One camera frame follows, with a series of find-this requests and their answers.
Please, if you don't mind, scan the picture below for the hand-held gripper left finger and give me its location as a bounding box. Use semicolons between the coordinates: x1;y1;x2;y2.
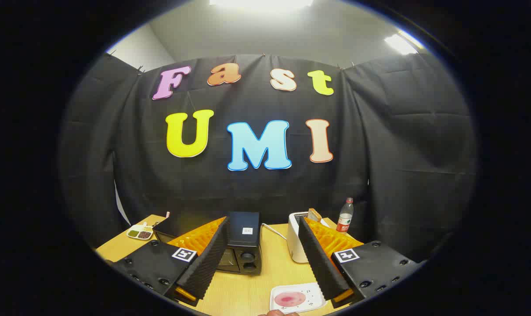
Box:
112;216;230;307

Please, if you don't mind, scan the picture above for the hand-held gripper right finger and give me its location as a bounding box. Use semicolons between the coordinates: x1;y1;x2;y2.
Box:
298;216;424;308

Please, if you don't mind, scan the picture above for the white square plate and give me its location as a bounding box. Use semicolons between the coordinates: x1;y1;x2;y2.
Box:
270;282;327;314

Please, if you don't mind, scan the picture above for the black toaster oven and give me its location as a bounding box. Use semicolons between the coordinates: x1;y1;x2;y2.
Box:
153;212;264;276

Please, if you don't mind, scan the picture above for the pink ham slice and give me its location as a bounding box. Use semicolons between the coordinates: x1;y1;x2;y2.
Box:
274;292;307;308

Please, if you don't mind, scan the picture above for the white pop-up toaster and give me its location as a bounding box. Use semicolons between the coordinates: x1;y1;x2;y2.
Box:
287;212;332;264

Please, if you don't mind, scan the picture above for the red label water bottle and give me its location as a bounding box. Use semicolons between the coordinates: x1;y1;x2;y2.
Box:
336;197;354;233

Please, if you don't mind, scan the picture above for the divided dish of beans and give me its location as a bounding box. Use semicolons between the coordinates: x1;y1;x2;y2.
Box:
126;224;154;241

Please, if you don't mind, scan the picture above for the small ceiling light panel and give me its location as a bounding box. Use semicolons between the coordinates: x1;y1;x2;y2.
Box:
384;31;424;55

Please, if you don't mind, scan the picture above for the large ceiling light panel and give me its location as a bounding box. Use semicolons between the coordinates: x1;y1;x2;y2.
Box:
209;0;314;11

